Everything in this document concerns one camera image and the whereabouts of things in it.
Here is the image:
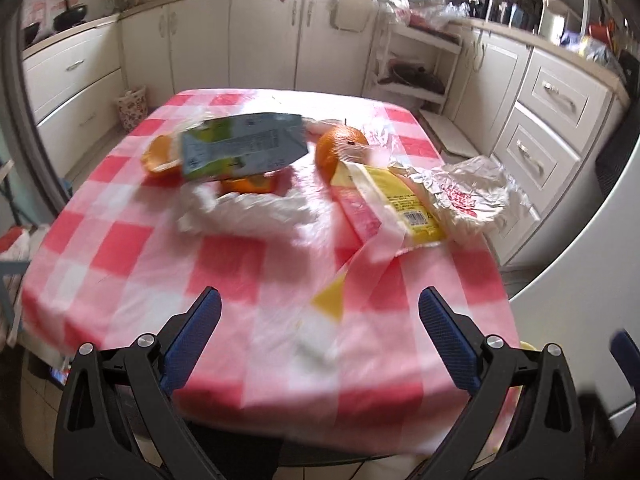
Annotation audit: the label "white red plastic bag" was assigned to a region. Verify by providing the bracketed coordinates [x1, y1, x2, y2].
[0, 227, 48, 263]

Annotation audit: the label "dark pan with lid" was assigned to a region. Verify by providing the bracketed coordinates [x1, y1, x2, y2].
[380, 60, 446, 95]

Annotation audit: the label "blue green drink carton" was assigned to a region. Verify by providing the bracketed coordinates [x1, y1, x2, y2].
[179, 112, 311, 182]

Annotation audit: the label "silver foil wrapper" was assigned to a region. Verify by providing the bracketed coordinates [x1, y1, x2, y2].
[390, 156, 533, 241]

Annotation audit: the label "white refrigerator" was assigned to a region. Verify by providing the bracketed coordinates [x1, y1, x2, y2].
[510, 125, 640, 426]

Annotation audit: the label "clear plastic bag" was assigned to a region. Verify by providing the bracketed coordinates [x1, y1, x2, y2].
[385, 0, 481, 31]

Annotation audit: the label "floral waste basket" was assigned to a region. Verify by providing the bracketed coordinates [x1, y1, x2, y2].
[117, 85, 148, 133]

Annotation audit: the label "large black wok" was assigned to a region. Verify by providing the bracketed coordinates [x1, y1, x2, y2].
[52, 0, 88, 31]

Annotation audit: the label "white kitchen cabinets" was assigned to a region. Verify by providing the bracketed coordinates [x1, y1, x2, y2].
[22, 0, 631, 266]

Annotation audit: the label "red white checked tablecloth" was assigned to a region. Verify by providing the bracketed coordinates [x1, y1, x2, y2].
[20, 89, 523, 453]

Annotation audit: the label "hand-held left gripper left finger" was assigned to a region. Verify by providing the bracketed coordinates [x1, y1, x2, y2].
[52, 286, 223, 480]

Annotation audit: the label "white tissue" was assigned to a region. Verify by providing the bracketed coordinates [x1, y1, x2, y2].
[177, 180, 326, 241]

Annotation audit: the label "white step stool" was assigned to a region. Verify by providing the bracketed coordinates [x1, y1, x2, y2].
[417, 107, 483, 161]

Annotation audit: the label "shallow curved orange peel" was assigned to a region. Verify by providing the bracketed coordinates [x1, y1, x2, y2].
[141, 134, 183, 177]

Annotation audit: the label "orange peel with stem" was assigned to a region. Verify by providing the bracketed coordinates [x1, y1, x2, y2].
[315, 119, 370, 183]

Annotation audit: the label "yellow pink snack packet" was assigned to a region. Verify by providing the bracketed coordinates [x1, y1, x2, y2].
[330, 162, 447, 253]

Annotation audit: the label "translucent pink wrapper strip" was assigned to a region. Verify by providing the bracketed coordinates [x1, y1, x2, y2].
[295, 230, 406, 371]

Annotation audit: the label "white storage rack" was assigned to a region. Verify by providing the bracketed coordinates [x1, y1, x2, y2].
[362, 25, 463, 113]

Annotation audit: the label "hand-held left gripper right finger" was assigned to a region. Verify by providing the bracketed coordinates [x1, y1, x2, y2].
[410, 286, 586, 480]

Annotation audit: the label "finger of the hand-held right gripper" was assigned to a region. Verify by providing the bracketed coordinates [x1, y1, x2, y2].
[577, 329, 640, 441]

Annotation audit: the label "wide cupped orange peel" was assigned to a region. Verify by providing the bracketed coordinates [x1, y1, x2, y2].
[219, 172, 278, 196]

